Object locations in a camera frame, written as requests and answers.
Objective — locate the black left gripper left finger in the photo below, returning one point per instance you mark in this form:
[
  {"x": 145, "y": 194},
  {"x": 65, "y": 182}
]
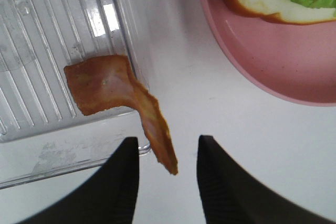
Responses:
[{"x": 108, "y": 196}]

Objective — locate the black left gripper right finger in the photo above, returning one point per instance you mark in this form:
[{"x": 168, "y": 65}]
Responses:
[{"x": 229, "y": 194}]

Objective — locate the bacon strip from tray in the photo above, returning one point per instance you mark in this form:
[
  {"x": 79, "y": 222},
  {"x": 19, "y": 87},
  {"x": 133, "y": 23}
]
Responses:
[{"x": 105, "y": 82}]

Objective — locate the bread slice base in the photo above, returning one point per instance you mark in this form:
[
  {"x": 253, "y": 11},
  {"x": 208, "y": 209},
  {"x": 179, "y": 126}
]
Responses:
[{"x": 281, "y": 11}]

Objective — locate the pink round plate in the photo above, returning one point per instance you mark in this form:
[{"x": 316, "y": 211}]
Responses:
[{"x": 293, "y": 62}]

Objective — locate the clear left plastic tray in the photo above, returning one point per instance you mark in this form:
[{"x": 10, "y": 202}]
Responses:
[{"x": 43, "y": 133}]

